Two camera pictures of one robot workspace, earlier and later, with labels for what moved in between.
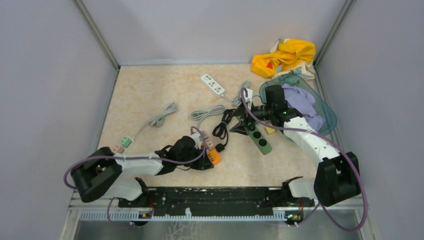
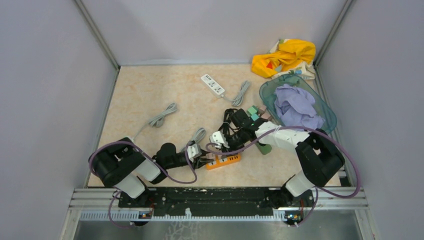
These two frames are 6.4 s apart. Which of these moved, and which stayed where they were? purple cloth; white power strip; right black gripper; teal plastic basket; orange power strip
Moved: orange power strip; right black gripper
Stayed: teal plastic basket; white power strip; purple cloth
